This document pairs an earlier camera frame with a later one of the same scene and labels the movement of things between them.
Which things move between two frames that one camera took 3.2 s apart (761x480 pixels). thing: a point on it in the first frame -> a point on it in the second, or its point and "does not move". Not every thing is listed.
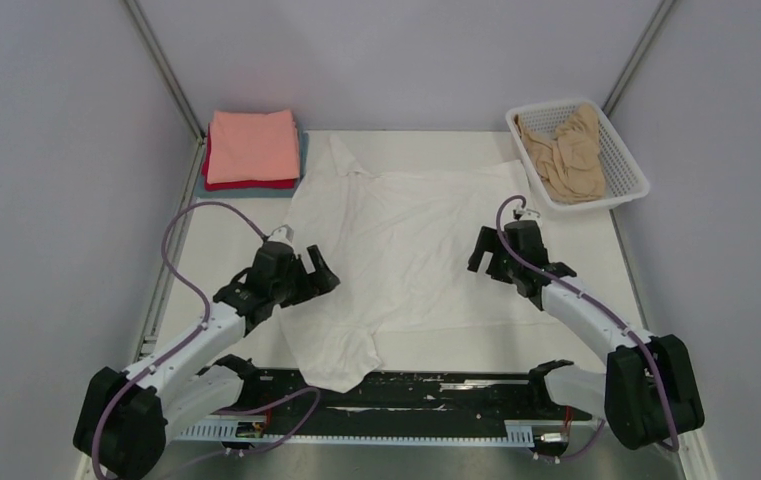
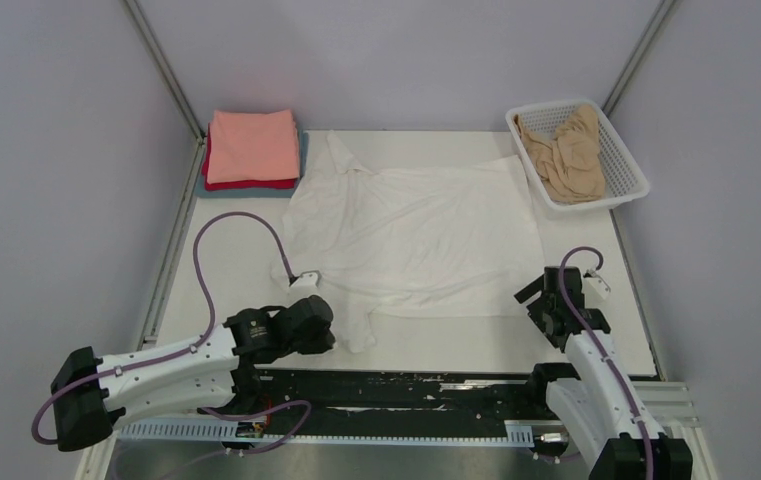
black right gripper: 486,243 -> 534,315
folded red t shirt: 239,185 does not move
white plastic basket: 573,155 does not move
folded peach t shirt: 252,146 does not move
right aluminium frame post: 637,56 does not move
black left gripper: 322,278 -> 325,342
